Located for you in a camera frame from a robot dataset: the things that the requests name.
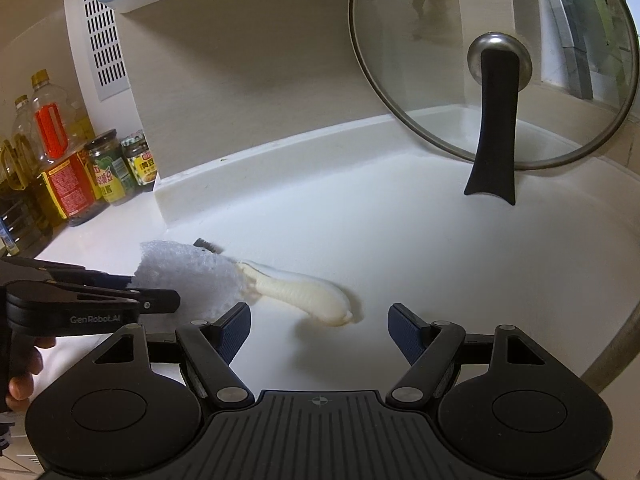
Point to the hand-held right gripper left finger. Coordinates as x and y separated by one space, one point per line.
235 332

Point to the glass pot lid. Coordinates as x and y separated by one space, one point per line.
492 125

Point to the white wall vent grille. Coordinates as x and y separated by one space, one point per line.
112 91

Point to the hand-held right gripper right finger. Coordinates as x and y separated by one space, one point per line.
405 332

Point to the large dark oil bottle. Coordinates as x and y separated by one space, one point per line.
20 200

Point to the small black ribbed object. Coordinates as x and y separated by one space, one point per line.
207 245

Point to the large green label jar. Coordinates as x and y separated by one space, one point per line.
110 175

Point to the person's left hand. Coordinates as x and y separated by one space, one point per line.
22 392

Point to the small yellow label jar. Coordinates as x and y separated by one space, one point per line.
142 167

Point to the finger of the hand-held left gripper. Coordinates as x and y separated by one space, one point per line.
60 272
160 301

